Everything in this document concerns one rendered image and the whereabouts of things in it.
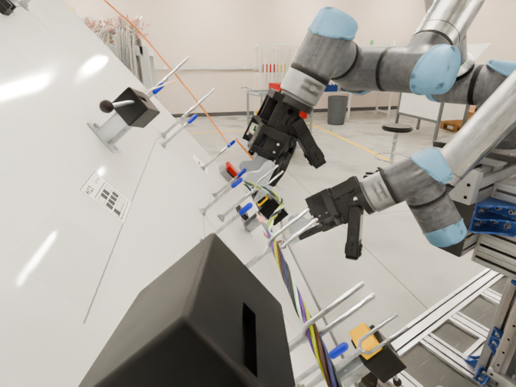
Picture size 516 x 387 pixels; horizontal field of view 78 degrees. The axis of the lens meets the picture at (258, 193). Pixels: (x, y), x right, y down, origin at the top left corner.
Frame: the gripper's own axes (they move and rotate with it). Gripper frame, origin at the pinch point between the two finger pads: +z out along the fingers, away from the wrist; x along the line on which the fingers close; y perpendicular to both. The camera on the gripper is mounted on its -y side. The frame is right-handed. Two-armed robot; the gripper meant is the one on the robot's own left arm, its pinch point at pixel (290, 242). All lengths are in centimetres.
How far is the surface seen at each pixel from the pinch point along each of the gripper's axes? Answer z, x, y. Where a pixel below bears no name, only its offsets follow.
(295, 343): -17, 48, -7
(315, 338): -19, 48, -7
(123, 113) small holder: -5.5, 43.0, 21.3
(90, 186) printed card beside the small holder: -5, 50, 12
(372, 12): -136, -842, 463
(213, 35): 210, -595, 531
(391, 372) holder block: -14.0, 18.8, -23.2
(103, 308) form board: -9, 55, 1
